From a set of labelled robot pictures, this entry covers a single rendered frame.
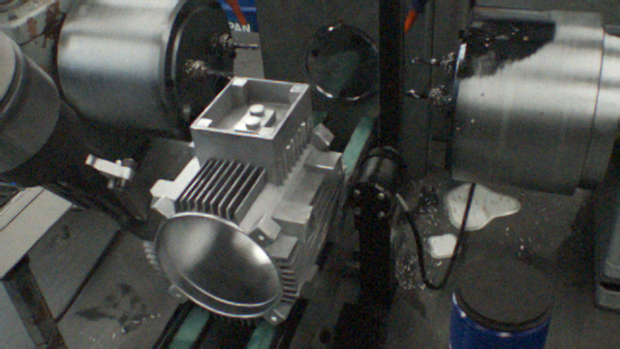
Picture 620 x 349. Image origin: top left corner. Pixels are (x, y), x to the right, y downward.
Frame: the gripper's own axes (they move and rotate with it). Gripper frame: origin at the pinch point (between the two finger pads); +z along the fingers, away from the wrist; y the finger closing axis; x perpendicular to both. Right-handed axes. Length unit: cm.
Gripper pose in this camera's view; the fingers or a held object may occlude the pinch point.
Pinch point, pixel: (137, 217)
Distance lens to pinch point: 67.8
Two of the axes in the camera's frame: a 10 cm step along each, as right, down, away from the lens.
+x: -2.4, 9.1, -3.5
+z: 2.2, 4.0, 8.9
